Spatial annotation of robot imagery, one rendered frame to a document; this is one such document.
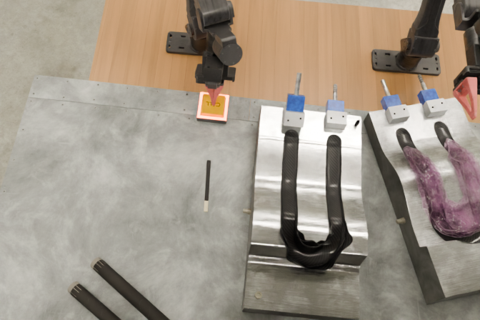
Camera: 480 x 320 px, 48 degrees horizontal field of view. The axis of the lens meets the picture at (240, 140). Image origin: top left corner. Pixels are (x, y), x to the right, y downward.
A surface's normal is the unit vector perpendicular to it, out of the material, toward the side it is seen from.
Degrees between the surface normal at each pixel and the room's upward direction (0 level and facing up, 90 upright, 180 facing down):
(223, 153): 0
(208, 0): 27
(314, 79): 0
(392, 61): 0
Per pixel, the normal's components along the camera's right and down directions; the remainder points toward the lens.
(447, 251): 0.07, -0.43
